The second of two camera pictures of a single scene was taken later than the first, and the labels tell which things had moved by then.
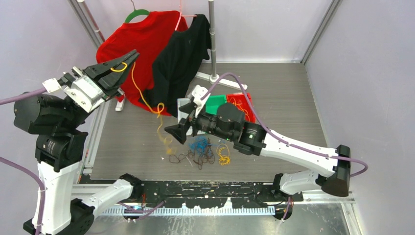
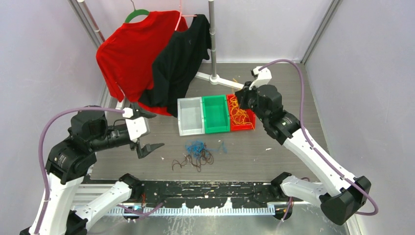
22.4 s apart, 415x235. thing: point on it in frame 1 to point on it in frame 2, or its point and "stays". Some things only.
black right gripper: (192, 121) to (242, 95)
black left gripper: (112, 79) to (145, 150)
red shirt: (147, 36) stays
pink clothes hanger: (180, 6) stays
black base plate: (215, 194) stays
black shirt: (177, 63) stays
